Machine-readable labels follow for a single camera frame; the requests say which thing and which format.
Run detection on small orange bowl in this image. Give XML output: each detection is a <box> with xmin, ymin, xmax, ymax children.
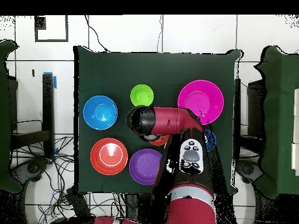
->
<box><xmin>149</xmin><ymin>134</ymin><xmax>170</xmax><ymax>147</ymax></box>

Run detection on small green bowl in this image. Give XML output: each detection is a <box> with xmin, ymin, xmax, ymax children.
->
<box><xmin>130</xmin><ymin>84</ymin><xmax>155</xmax><ymax>107</ymax></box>

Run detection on large orange bowl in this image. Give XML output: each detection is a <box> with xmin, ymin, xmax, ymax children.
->
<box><xmin>90</xmin><ymin>137</ymin><xmax>128</xmax><ymax>176</ymax></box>

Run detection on purple bowl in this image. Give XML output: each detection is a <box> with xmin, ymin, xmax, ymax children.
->
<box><xmin>128</xmin><ymin>148</ymin><xmax>164</xmax><ymax>186</ymax></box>

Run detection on light blue bowl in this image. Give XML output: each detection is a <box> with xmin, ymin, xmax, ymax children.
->
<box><xmin>82</xmin><ymin>94</ymin><xmax>119</xmax><ymax>131</ymax></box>

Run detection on dark green tablecloth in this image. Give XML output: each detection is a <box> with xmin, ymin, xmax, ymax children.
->
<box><xmin>74</xmin><ymin>45</ymin><xmax>242</xmax><ymax>196</ymax></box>

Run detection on large pink bowl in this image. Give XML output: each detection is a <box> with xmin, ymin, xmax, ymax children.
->
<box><xmin>177</xmin><ymin>79</ymin><xmax>225</xmax><ymax>126</ymax></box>

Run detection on small dark blue bowl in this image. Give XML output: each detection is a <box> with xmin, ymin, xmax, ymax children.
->
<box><xmin>203</xmin><ymin>129</ymin><xmax>217</xmax><ymax>152</ymax></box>

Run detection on blue tape strip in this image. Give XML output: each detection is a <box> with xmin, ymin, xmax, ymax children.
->
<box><xmin>43</xmin><ymin>71</ymin><xmax>58</xmax><ymax>90</ymax></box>

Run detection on black caster base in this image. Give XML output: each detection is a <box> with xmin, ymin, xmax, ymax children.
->
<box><xmin>234</xmin><ymin>158</ymin><xmax>265</xmax><ymax>185</ymax></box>
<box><xmin>10</xmin><ymin>157</ymin><xmax>50</xmax><ymax>184</ymax></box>

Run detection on green cloth covered table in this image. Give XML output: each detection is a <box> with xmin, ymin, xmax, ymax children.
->
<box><xmin>253</xmin><ymin>45</ymin><xmax>299</xmax><ymax>200</ymax></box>
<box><xmin>0</xmin><ymin>38</ymin><xmax>22</xmax><ymax>194</ymax></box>

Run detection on thin black floor cable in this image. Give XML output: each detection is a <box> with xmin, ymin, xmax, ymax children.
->
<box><xmin>84</xmin><ymin>15</ymin><xmax>110</xmax><ymax>53</ymax></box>

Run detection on floor cable bundle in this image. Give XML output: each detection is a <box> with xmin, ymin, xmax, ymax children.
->
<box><xmin>10</xmin><ymin>135</ymin><xmax>75</xmax><ymax>224</ymax></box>

